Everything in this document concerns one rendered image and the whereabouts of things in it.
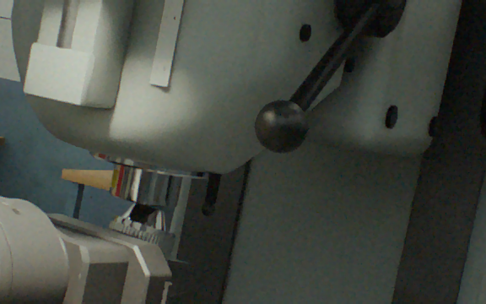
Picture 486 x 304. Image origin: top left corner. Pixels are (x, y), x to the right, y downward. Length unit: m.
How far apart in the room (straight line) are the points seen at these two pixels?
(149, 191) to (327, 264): 0.40
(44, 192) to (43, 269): 5.27
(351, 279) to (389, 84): 0.33
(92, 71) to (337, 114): 0.23
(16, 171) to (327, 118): 5.24
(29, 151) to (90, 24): 5.33
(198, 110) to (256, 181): 0.47
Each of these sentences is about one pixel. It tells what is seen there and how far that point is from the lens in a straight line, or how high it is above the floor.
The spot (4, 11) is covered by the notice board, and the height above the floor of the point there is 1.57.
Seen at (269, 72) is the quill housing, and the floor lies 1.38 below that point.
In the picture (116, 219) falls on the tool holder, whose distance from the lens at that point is 0.71.
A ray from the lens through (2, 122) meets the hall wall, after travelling 6.05.
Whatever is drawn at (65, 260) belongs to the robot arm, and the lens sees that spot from 0.63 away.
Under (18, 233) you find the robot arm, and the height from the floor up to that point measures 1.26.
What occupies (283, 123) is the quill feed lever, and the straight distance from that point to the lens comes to 0.57.
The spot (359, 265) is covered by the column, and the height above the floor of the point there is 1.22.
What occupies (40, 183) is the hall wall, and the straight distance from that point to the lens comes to 5.88.
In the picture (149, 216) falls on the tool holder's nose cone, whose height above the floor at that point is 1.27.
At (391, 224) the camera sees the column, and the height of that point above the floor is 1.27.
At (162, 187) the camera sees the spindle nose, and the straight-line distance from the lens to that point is 0.70.
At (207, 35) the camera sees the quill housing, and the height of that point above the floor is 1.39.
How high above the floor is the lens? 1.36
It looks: 3 degrees down
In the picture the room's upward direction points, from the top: 11 degrees clockwise
